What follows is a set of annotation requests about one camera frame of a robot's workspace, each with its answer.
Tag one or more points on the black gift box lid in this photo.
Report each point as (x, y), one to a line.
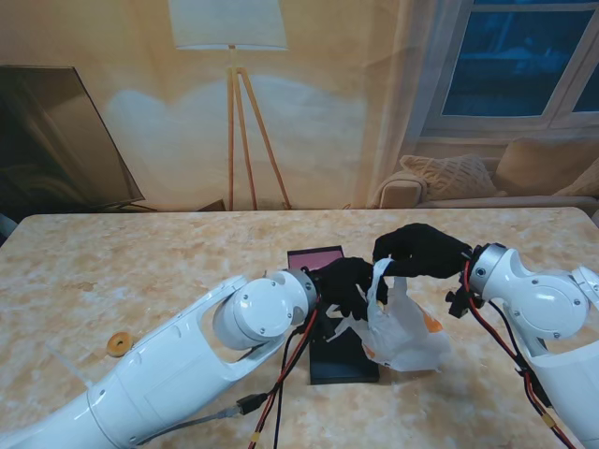
(337, 369)

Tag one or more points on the white plastic bag orange print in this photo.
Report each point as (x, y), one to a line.
(402, 337)

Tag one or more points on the white zip tie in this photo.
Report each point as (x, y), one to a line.
(70, 367)

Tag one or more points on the tripod floor lamp white shade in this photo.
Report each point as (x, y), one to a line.
(229, 23)

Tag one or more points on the beige sofa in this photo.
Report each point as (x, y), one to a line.
(398, 187)

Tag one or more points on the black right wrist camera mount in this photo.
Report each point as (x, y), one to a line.
(458, 304)

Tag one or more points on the sheer beige curtain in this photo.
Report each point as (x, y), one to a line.
(407, 70)

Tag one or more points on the tan plain cushion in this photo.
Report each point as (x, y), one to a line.
(529, 168)
(585, 184)

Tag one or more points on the dark grey chair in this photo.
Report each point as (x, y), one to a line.
(4, 227)

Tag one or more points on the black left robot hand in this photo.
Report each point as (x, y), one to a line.
(348, 280)

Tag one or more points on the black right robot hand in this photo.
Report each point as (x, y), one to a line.
(426, 250)

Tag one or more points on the black flat television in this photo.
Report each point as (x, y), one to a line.
(47, 140)

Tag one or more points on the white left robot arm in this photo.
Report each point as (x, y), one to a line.
(178, 365)

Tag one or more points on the window with white frame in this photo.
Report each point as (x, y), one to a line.
(505, 61)

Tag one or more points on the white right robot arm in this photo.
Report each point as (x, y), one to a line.
(547, 304)

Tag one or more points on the knitted beige cushion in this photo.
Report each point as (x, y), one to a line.
(449, 175)

